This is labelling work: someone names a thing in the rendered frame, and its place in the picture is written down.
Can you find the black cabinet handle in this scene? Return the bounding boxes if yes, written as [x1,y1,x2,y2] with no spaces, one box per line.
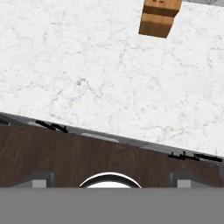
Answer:
[167,150,223,163]
[35,119,69,134]

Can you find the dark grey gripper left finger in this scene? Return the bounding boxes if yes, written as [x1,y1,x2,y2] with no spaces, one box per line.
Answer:
[11,170,56,188]

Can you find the grey cabinet front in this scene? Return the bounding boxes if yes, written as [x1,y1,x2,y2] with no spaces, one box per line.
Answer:
[0,111,224,171]

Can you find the wooden knife block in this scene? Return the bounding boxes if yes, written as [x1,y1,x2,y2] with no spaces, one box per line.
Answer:
[138,0,183,39]

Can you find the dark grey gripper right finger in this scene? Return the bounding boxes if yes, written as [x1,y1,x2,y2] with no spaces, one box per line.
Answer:
[169,170,217,188]

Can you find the white round object black rim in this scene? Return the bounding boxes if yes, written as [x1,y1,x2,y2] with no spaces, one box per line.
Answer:
[79,171,143,189]

